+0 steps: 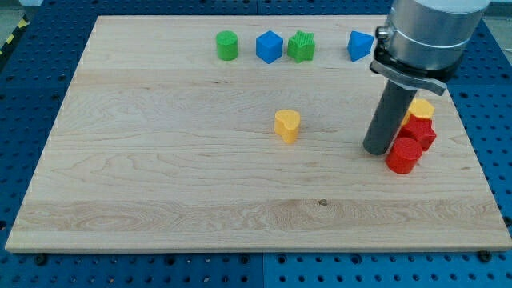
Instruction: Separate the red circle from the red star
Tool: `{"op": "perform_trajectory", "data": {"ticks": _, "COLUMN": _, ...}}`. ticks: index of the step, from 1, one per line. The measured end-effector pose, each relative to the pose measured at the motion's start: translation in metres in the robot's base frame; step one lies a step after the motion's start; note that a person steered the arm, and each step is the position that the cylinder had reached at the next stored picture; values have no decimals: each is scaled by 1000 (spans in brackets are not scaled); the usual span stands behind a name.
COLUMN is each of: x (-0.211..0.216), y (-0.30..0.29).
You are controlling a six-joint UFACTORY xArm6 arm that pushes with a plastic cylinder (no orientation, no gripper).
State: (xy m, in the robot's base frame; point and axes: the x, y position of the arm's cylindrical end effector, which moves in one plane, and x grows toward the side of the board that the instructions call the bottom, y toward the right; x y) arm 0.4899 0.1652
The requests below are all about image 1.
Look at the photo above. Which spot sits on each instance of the red star block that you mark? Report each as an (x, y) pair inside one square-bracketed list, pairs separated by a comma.
[(419, 129)]

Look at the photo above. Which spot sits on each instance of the red cylinder block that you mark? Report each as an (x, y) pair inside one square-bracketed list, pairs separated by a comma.
[(404, 155)]

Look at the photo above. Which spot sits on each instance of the green star block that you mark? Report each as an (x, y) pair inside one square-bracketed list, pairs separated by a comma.
[(301, 46)]

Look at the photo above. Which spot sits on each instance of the yellow heart block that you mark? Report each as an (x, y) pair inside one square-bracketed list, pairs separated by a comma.
[(287, 125)]

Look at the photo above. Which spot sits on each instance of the blue cube block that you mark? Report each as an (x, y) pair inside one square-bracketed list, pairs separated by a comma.
[(269, 46)]

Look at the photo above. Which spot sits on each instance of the blue triangle block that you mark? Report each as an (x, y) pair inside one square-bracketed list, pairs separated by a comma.
[(359, 45)]

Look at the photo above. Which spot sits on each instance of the wooden board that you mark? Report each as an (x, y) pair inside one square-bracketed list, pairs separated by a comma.
[(160, 146)]

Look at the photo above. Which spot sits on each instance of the yellow block behind star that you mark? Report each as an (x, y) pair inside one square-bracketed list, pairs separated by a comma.
[(420, 108)]

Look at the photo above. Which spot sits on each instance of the green cylinder block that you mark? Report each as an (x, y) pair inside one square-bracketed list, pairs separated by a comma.
[(227, 45)]

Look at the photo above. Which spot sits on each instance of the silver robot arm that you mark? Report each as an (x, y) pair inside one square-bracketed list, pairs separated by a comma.
[(419, 47)]

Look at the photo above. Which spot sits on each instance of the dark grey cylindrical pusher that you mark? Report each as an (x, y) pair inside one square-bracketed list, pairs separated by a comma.
[(387, 118)]

